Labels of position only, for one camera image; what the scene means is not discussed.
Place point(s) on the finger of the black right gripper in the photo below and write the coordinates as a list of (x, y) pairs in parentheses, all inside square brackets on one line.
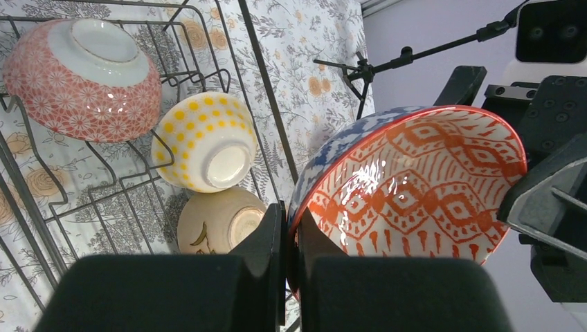
[(548, 207), (462, 86)]

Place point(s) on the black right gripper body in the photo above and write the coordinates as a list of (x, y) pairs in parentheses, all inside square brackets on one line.
[(545, 115)]

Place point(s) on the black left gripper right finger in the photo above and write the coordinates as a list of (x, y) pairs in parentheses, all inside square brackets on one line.
[(342, 293)]

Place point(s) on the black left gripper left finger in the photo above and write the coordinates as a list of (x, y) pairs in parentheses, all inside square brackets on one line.
[(242, 290)]

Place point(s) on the blue zigzag orange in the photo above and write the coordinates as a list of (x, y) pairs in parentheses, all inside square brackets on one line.
[(412, 182)]

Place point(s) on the beige bowl with leaf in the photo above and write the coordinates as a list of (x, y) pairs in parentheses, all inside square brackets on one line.
[(216, 223)]

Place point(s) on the silver microphone on black stand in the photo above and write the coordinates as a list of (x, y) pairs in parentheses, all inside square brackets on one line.
[(358, 78)]

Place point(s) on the yellow dotted white bowl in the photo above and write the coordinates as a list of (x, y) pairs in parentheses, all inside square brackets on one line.
[(205, 143)]

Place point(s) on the floral patterned table mat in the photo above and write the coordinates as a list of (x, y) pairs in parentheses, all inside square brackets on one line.
[(309, 101)]

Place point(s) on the pink patterned bowl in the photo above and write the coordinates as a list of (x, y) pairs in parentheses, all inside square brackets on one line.
[(86, 79)]

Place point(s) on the black wire dish rack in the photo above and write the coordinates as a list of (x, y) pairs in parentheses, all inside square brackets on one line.
[(69, 198)]

